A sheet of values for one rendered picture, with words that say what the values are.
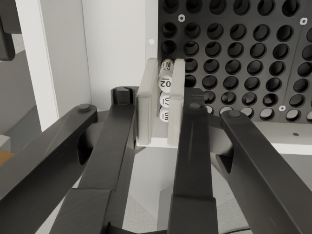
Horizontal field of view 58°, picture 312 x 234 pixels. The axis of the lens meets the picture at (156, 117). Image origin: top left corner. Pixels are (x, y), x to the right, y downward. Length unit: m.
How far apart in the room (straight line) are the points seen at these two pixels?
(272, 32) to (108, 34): 0.16
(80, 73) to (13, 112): 0.43
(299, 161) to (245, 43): 0.35
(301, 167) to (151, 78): 0.42
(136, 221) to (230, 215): 0.53
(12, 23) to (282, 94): 0.23
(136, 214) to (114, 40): 1.43
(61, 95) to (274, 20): 0.18
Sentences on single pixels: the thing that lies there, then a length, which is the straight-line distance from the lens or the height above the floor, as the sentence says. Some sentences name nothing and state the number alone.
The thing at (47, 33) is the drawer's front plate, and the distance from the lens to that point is 0.23.
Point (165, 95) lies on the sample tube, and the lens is 0.24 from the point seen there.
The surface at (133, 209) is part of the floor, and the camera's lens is 1.65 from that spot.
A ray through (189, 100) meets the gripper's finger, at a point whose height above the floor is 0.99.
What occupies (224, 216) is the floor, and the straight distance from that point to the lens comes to 1.67.
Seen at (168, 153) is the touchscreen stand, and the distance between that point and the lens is 1.34.
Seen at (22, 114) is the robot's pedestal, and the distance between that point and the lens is 0.71.
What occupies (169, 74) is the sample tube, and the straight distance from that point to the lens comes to 0.20.
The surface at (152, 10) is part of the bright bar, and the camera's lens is 0.29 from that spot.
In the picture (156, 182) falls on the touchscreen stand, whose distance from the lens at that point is 1.45.
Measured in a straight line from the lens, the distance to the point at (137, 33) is 0.30.
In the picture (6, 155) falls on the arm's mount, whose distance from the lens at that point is 0.53.
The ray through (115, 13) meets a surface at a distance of 0.30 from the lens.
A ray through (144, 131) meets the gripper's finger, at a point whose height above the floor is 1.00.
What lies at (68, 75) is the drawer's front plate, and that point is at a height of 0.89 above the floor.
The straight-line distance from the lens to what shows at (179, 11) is 0.23.
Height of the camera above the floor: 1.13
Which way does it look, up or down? 62 degrees down
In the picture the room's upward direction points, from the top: 171 degrees counter-clockwise
